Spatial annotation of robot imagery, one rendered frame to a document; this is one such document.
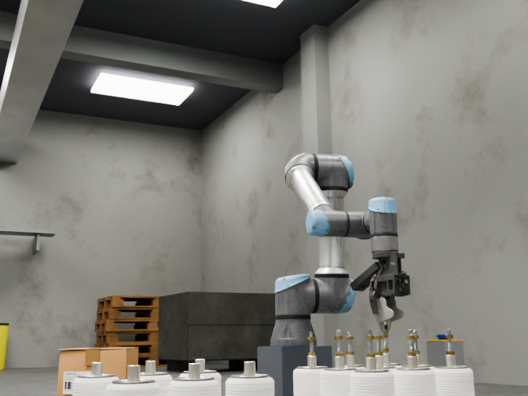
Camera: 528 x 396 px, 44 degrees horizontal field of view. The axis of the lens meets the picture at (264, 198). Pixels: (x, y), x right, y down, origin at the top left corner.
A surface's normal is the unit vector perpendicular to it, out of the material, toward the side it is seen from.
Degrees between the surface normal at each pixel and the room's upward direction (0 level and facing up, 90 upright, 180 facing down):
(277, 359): 90
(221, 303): 90
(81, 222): 90
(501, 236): 90
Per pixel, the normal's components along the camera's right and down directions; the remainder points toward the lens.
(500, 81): -0.90, -0.08
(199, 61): 0.43, -0.20
